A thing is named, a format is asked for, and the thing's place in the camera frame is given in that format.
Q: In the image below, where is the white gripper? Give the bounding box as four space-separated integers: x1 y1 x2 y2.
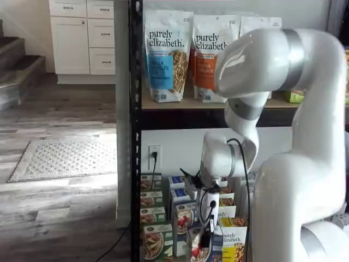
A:
200 190 221 247

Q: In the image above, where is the blue and white oatmeal box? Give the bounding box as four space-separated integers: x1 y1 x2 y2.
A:
170 187 197 213
168 175 189 192
186 227 223 262
173 201 203 257

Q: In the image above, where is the green apple cinnamon oatmeal box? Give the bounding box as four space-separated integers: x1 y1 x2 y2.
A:
140 207 166 226
140 173 163 192
143 224 174 262
140 190 164 210

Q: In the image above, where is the white patterned top box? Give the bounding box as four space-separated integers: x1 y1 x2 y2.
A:
241 171 258 189

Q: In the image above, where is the particle board shelf panel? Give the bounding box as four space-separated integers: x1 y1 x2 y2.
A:
141 91 300 110

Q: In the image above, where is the green Bobo's apple pie box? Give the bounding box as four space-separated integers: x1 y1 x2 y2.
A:
285 89 304 104

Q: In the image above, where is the grey patterned floor rug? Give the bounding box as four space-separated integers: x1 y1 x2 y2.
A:
7 138 118 183

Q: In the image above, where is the granola bag orange label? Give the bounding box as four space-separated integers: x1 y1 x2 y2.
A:
192 15 242 104

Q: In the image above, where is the black metal shelving rack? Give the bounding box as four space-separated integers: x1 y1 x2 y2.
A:
130 0 299 262

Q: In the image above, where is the granola bag blue label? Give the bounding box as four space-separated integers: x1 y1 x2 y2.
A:
144 9 195 104

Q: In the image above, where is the granola bag red label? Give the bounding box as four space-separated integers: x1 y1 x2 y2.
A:
239 15 283 38

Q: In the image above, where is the white kitchen cabinet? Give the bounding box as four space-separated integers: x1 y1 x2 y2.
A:
49 0 116 85

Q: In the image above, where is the dark wooden staircase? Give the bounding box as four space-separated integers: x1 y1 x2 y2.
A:
0 19 46 111

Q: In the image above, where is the black looped gripper cable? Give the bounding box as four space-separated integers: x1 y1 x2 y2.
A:
195 185 219 224

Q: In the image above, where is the long black arm cable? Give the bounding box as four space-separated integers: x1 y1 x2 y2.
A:
226 138 252 262

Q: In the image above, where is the white wall outlet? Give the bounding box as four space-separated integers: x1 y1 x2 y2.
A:
148 145 162 170

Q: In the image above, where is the black floor cable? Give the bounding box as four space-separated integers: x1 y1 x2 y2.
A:
95 221 132 262

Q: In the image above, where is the black plug and cord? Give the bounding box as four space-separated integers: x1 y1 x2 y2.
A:
151 151 159 175

